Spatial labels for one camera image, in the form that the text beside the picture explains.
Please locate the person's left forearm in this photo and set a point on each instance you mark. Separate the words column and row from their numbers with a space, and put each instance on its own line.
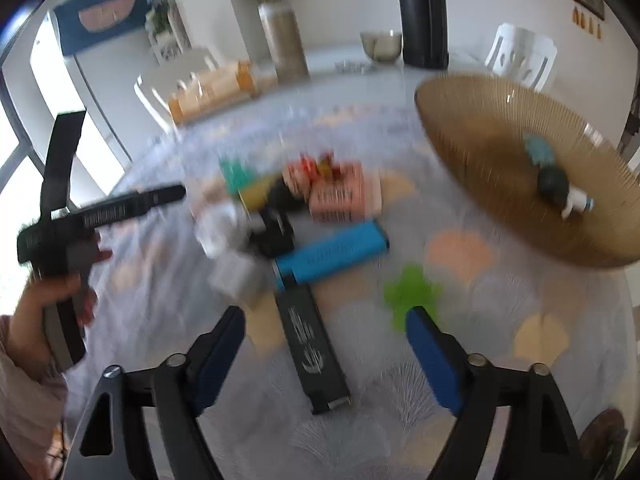
column 25, row 400

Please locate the blue wall hanging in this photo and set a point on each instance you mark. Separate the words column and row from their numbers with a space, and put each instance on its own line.
column 100, row 12

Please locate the person's left hand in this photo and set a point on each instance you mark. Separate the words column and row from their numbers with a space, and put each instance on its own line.
column 30, row 310

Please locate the amber ribbed glass bowl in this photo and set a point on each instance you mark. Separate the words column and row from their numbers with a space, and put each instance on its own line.
column 480, row 160

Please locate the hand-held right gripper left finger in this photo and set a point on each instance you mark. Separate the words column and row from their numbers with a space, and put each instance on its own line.
column 220, row 360

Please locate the black rectangular case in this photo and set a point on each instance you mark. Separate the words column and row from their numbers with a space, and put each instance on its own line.
column 310, row 350

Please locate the pale pink block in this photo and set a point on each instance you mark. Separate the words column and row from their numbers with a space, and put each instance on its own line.
column 296, row 177

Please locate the teal blue toy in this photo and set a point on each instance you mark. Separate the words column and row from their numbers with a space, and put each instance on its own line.
column 537, row 149

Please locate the dark brown object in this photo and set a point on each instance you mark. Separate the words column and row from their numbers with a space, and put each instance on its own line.
column 605, row 440

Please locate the light green toy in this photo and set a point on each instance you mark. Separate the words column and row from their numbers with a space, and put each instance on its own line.
column 407, row 295

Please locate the clear round container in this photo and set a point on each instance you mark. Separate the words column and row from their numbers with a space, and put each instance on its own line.
column 237, row 277

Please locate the hanging yellow ornaments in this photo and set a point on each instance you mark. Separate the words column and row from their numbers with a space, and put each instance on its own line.
column 587, row 22

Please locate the orange tissue packet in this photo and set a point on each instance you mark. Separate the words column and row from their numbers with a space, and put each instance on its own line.
column 340, row 200

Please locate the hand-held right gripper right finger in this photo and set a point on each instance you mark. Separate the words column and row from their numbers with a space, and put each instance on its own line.
column 435, row 360

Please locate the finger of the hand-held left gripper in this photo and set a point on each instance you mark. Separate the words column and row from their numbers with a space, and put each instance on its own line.
column 140, row 202

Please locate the grey ribbed vase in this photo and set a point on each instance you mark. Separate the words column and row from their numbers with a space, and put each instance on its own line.
column 285, row 42

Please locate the white charger plug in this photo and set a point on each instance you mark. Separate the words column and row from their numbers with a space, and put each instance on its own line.
column 215, row 230

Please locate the white shelf with flowers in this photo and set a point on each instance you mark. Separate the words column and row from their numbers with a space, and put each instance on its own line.
column 165, row 30

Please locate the yellow marker tube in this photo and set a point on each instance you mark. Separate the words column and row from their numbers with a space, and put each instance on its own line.
column 255, row 195

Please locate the blue rectangular case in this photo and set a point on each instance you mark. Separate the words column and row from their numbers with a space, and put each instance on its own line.
column 330, row 255

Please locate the teal green toy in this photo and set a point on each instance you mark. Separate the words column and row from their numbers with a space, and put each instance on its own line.
column 235, row 172

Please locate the black thermos flask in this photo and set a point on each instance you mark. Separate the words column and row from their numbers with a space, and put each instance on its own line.
column 420, row 10

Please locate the fan pattern tablecloth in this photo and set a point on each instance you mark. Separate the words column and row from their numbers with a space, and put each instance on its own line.
column 360, row 435

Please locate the small grey bowl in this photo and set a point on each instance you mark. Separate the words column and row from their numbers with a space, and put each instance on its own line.
column 381, row 46

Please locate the small glass tray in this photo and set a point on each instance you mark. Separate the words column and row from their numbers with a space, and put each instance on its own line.
column 350, row 66

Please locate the black ball white bottle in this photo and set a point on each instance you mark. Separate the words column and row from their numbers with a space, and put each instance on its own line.
column 552, row 185

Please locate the red figure toy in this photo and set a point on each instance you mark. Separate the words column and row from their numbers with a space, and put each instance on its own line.
column 320, row 165

